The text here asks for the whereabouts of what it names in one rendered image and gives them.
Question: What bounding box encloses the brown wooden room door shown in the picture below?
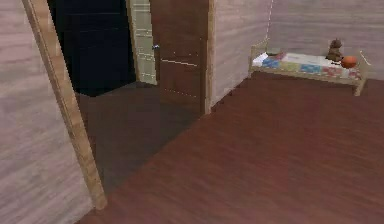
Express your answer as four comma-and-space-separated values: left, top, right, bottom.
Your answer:
149, 0, 210, 116

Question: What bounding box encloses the orange basketball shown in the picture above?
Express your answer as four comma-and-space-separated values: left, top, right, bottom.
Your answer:
340, 55, 358, 70

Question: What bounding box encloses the wooden bed with patchwork quilt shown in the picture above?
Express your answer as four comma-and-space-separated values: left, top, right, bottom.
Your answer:
247, 38, 372, 98

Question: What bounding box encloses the white pillow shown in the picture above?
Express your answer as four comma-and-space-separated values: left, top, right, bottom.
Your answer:
251, 52, 270, 68

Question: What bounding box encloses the brown teddy bear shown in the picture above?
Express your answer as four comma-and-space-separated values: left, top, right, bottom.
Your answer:
325, 38, 344, 64

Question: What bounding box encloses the pale panelled room door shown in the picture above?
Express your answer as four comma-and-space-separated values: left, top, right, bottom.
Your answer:
125, 0, 158, 86

